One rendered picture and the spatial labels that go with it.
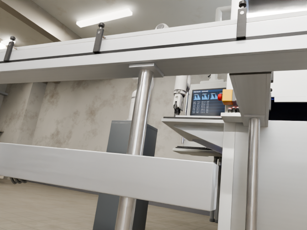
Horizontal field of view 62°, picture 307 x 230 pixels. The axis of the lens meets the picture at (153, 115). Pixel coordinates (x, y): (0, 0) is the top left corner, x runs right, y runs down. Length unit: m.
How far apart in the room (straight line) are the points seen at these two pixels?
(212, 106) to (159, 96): 3.22
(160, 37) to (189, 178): 0.44
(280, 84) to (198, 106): 1.26
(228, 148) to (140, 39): 0.87
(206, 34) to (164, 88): 5.02
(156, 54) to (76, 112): 6.43
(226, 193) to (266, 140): 0.35
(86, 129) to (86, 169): 5.92
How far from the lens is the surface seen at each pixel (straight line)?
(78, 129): 6.93
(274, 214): 1.46
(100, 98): 6.75
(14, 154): 1.07
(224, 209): 1.48
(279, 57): 0.77
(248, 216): 1.25
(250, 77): 0.88
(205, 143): 2.14
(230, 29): 0.78
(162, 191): 0.71
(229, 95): 1.47
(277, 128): 1.50
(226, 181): 1.47
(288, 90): 1.57
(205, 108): 2.65
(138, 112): 0.79
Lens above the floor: 0.49
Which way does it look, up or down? 14 degrees up
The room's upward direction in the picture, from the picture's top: 8 degrees clockwise
